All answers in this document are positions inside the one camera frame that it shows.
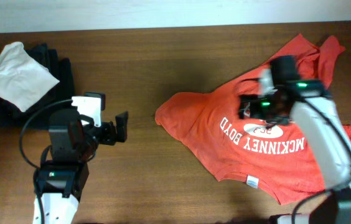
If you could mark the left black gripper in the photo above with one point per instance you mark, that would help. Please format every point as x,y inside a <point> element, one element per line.
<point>109,137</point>

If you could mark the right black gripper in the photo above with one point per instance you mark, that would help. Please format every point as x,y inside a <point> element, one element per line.
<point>254,111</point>

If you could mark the red printed t-shirt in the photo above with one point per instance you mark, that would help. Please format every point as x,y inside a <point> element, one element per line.
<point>274,158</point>

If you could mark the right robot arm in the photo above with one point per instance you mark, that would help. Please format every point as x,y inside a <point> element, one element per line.
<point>310,106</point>

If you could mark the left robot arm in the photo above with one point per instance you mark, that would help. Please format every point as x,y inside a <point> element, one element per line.
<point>63,171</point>

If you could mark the black folded clothes pile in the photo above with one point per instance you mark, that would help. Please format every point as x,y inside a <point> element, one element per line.
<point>12,116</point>

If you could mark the white folded cloth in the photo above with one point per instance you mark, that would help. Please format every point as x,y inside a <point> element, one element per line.
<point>23,81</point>

